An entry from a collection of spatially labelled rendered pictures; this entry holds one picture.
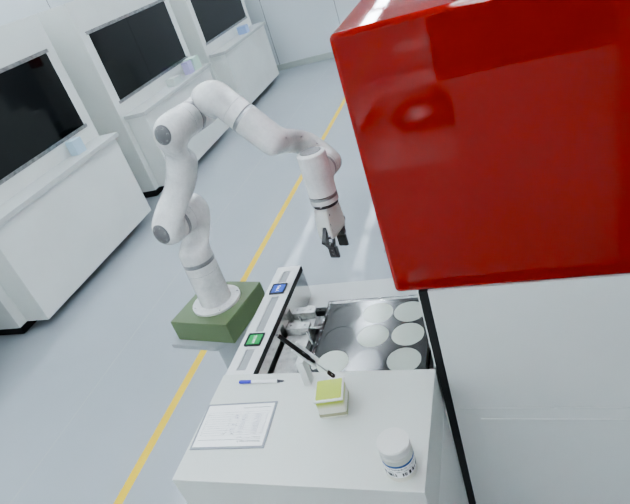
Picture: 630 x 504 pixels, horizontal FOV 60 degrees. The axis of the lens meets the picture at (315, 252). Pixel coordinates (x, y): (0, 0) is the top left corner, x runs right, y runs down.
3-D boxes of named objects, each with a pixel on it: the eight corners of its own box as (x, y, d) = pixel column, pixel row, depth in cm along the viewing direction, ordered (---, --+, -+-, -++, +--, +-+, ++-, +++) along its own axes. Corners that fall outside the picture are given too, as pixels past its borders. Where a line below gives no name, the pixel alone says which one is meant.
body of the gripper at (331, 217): (320, 191, 165) (330, 223, 170) (306, 208, 158) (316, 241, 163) (342, 190, 161) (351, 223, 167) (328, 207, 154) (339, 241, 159)
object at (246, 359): (311, 294, 210) (301, 264, 203) (267, 407, 167) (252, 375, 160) (289, 296, 214) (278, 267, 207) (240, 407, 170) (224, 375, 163)
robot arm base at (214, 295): (183, 315, 208) (164, 275, 199) (212, 285, 221) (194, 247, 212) (222, 318, 198) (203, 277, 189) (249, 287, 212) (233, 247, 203)
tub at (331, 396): (350, 394, 142) (343, 375, 138) (349, 417, 136) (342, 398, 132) (322, 398, 143) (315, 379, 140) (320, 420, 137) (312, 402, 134)
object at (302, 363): (326, 375, 150) (313, 339, 143) (323, 386, 147) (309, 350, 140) (306, 376, 152) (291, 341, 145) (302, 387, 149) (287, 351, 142)
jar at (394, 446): (419, 455, 121) (410, 426, 116) (416, 483, 115) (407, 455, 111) (388, 454, 123) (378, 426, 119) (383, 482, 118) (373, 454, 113)
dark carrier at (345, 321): (433, 297, 176) (432, 296, 176) (424, 377, 149) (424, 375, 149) (332, 305, 188) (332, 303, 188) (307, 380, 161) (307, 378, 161)
